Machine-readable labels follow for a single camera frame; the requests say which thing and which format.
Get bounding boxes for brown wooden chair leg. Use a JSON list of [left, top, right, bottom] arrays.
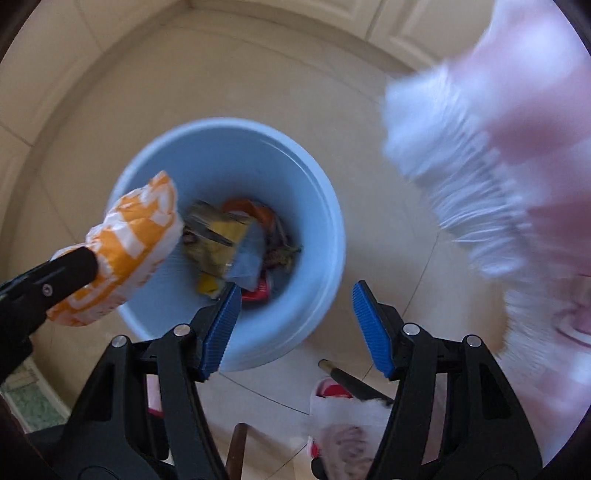
[[229, 422, 250, 480]]

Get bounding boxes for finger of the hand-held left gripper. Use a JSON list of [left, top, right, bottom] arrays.
[[0, 246, 100, 331]]

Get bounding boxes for crushed red can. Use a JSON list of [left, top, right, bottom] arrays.
[[241, 274, 274, 303]]

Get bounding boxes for green floor mat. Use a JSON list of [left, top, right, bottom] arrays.
[[0, 364, 70, 432]]

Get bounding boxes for orange and white plastic bag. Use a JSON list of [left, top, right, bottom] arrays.
[[46, 170, 185, 328]]

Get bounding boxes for gold foil bag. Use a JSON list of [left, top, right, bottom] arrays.
[[184, 199, 266, 284]]

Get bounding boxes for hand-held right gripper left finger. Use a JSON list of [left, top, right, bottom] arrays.
[[58, 281, 243, 480]]

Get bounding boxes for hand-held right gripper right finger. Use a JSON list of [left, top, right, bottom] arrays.
[[352, 280, 543, 480]]

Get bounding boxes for pink checked tablecloth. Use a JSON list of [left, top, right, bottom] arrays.
[[381, 0, 591, 467]]

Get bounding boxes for crushed orange can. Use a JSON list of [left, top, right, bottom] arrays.
[[224, 198, 278, 229]]

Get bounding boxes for light blue plastic bin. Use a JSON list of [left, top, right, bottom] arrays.
[[107, 117, 347, 372]]

